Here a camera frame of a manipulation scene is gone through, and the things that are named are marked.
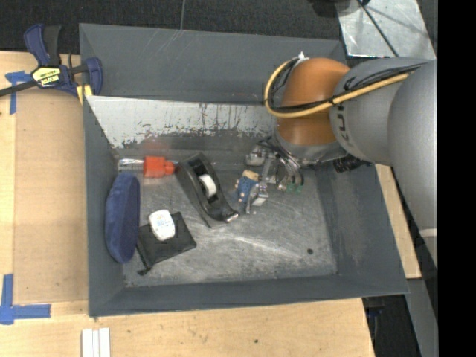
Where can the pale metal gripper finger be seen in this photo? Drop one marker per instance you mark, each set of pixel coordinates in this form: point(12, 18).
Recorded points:
point(262, 188)
point(254, 201)

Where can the blue toy figure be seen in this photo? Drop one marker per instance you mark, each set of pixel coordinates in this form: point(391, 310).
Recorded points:
point(243, 190)

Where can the white and grey small toy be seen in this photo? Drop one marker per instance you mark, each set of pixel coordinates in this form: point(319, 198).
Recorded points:
point(255, 157)

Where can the grey metal bin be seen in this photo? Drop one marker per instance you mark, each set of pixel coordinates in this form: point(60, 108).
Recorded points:
point(260, 244)

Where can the black tape dispenser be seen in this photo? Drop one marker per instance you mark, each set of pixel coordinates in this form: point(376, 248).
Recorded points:
point(193, 177)

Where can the black cloth pouch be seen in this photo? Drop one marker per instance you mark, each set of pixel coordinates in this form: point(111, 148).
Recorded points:
point(175, 245)

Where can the white small packet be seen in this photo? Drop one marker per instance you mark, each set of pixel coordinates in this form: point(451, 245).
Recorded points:
point(162, 224)

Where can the orange and silver tube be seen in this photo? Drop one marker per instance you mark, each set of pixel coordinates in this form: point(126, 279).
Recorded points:
point(156, 166)

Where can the blue round cushion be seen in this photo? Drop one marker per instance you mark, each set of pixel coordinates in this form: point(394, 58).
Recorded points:
point(122, 218)

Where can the pale wood board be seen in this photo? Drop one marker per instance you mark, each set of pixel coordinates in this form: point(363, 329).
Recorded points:
point(48, 199)

